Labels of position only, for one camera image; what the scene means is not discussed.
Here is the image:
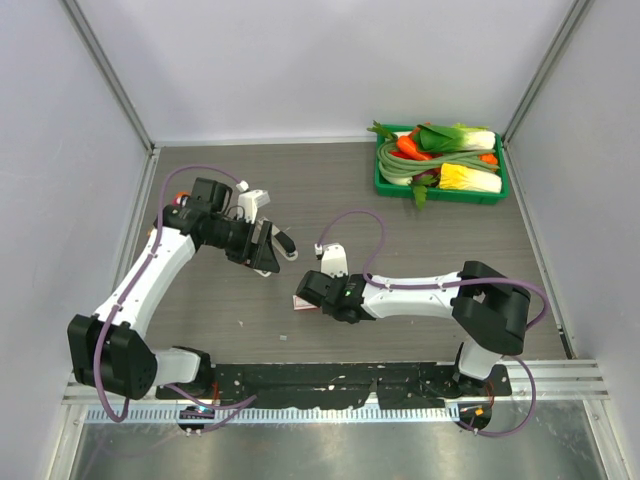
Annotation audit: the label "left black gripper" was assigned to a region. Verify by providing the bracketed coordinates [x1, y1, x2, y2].
[205, 214, 280, 272]

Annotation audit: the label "red white staple box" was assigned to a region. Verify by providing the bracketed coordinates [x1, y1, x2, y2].
[293, 295, 317, 311]

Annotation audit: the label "light blue stapler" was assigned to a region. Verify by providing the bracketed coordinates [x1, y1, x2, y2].
[253, 269, 273, 278]

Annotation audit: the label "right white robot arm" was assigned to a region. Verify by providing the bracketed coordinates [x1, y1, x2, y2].
[296, 261, 531, 395]

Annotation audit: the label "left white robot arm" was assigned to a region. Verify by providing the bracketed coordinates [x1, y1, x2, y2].
[67, 178, 280, 400]

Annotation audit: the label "candy snack bag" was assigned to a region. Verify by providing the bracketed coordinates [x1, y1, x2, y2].
[162, 192, 190, 235]

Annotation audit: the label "green plastic tray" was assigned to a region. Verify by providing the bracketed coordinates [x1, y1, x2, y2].
[368, 121, 509, 209]

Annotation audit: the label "green leafy herb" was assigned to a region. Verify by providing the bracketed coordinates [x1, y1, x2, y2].
[410, 183, 428, 211]

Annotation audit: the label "green long beans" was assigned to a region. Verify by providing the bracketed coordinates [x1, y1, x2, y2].
[376, 141, 500, 183]

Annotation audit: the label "yellow white cabbage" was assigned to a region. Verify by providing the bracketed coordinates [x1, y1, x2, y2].
[439, 163, 502, 194]

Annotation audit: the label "orange carrot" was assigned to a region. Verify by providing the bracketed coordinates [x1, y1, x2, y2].
[396, 135, 432, 161]

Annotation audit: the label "white green bok choy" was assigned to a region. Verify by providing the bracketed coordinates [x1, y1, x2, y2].
[413, 124, 496, 153]

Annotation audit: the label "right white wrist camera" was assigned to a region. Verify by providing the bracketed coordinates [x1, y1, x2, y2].
[314, 243, 349, 278]

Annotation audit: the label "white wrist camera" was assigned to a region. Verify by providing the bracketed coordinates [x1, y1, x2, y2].
[314, 243, 349, 278]
[236, 181, 270, 224]

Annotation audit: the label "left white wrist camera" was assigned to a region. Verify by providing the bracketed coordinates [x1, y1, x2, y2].
[236, 181, 270, 224]

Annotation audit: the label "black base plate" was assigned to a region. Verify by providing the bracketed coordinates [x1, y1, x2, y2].
[177, 362, 512, 410]

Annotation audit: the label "white slotted cable duct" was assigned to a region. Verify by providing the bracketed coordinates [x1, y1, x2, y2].
[87, 402, 460, 424]

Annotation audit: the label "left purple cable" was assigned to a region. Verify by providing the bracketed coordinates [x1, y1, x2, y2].
[93, 163, 261, 432]

